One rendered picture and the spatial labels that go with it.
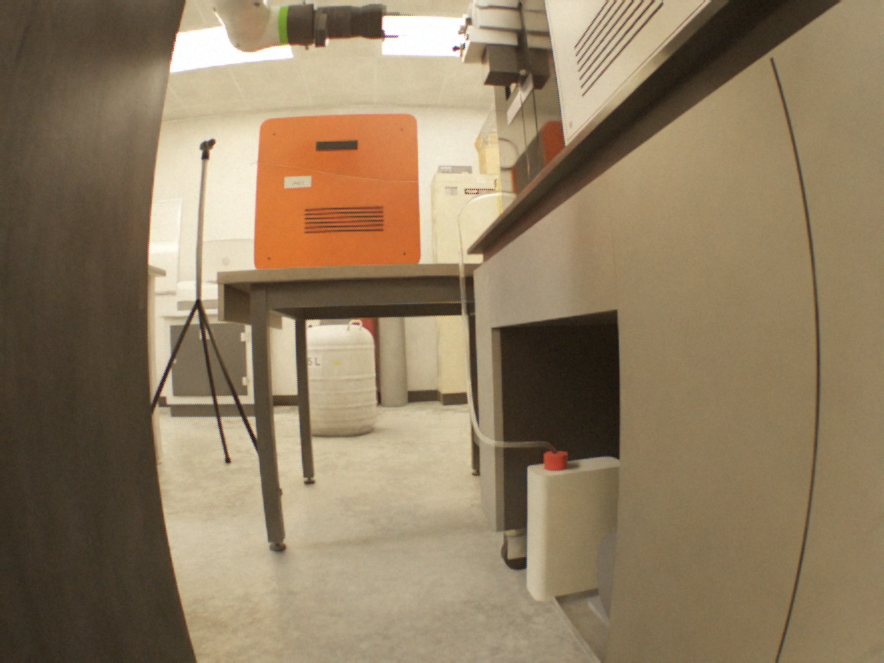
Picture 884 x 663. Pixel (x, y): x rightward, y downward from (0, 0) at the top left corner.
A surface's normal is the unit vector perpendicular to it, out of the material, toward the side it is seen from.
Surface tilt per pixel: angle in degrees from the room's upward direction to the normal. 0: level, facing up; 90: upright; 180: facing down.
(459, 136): 90
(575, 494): 90
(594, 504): 90
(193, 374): 90
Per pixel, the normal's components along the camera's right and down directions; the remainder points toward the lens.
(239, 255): 0.13, 0.23
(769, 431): -0.99, 0.04
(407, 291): 0.13, -0.03
